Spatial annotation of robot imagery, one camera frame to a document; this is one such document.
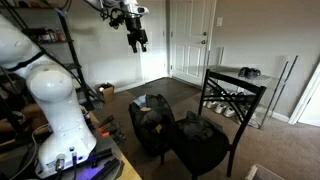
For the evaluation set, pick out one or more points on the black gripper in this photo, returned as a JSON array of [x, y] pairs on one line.
[[137, 36]]

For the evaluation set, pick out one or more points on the dark clothing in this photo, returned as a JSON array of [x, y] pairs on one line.
[[196, 128]]

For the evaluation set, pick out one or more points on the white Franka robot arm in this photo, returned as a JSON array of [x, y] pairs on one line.
[[60, 110]]

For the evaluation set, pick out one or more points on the black metal chair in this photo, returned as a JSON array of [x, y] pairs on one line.
[[200, 150]]

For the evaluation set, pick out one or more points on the light blue cloth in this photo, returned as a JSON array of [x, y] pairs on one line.
[[140, 100]]

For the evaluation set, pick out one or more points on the small cardboard box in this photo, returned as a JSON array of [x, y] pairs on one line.
[[106, 92]]

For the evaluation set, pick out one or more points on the beige cloth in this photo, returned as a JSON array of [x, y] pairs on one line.
[[145, 109]]

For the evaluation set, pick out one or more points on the metal door knob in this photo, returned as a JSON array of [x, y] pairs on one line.
[[203, 42]]

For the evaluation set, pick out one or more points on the metal deadbolt lock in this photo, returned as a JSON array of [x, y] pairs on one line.
[[204, 33]]

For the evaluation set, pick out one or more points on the black ladder shelf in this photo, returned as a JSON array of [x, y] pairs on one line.
[[71, 53]]

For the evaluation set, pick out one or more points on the red jar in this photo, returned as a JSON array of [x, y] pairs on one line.
[[61, 36]]

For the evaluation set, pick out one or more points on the orange black clamp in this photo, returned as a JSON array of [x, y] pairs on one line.
[[106, 122], [111, 130]]

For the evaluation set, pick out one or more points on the black mesh laundry hamper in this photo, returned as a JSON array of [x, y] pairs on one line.
[[150, 133]]

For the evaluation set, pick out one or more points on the white sneaker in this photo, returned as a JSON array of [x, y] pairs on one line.
[[220, 108], [211, 104], [229, 112], [254, 121]]

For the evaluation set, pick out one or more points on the dark jar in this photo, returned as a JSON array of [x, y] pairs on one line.
[[45, 36]]

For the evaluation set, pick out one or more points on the black shoe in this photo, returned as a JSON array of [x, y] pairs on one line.
[[244, 72], [255, 73], [240, 97]]

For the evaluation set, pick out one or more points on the black bar clamp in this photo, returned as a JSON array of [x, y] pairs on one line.
[[108, 169], [101, 155]]

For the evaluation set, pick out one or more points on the brown furniture piece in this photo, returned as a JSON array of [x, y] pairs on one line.
[[31, 115]]

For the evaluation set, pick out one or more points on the clear plastic bin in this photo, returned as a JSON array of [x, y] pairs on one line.
[[263, 173]]

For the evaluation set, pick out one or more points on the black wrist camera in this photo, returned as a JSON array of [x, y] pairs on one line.
[[116, 20]]

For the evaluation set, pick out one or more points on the white light switch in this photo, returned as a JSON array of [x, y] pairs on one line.
[[219, 21]]

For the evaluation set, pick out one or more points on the white door frame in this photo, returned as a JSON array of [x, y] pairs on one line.
[[305, 96]]

